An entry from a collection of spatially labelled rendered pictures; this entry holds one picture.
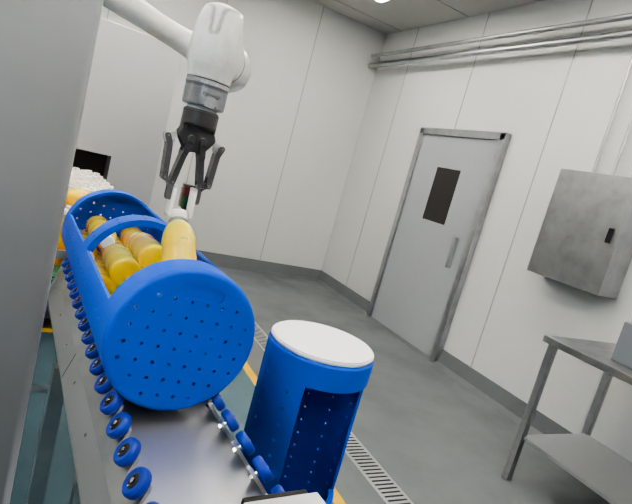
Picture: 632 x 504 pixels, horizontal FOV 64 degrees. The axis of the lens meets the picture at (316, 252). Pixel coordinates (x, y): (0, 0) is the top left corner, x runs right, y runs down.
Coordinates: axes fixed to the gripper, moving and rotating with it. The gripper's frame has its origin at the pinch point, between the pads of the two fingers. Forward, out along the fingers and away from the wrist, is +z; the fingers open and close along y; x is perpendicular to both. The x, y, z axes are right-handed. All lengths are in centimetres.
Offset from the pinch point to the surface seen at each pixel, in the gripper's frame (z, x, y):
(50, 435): 93, 59, -7
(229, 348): 23.1, -23.6, 8.2
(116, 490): 39, -40, -13
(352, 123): -88, 465, 348
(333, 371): 30, -19, 39
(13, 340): -4, -84, -32
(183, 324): 18.7, -23.6, -2.0
